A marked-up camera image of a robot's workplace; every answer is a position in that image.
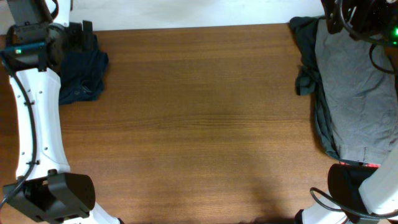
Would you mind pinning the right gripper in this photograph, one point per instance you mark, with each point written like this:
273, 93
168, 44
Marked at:
350, 9

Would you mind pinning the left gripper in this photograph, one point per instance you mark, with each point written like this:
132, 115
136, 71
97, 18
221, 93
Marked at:
81, 40

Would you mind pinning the navy blue shorts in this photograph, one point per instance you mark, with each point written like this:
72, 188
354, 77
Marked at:
82, 75

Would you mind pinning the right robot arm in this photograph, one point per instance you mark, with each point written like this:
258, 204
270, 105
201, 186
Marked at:
358, 194

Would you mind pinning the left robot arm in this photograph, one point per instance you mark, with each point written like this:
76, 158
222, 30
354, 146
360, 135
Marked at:
45, 189

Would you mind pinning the grey garment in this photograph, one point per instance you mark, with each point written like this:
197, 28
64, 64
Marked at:
362, 99

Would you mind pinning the red cloth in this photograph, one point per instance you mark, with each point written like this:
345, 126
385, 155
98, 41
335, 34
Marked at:
351, 163

